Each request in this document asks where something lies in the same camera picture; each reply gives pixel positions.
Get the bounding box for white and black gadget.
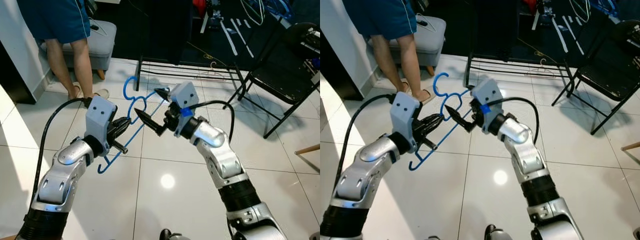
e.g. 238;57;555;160
299;27;321;56

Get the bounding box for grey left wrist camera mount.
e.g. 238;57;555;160
84;95;119;152
389;91;422;152

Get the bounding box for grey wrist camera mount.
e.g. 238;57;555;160
84;95;119;152
170;80;201;119
389;91;422;152
471;77;505;117

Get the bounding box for black metal clothes rack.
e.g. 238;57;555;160
464;0;603;94
135;0;282;97

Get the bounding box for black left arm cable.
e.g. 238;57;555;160
334;94;396;191
31;97;93;201

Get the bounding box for robot right leg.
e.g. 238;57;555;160
160;229;191;240
484;224;513;240

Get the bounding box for black folding chair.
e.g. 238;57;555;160
551;19;640;136
227;22;321;140

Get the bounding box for grey upholstered ottoman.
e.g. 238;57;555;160
40;19;117;81
367;15;447;77

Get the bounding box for long white tape strip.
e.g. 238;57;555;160
562;15;585;55
222;27;236;56
231;20;255;58
550;22;568;53

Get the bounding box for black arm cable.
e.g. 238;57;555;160
487;97;540;146
334;94;396;191
31;97;93;201
192;100;236;143

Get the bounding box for person in teal clothes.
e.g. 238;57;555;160
342;0;437;104
16;0;110;101

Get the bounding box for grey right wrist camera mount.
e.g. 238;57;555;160
170;80;201;119
471;77;505;117

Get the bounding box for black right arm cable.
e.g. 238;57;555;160
487;97;540;146
192;100;236;143

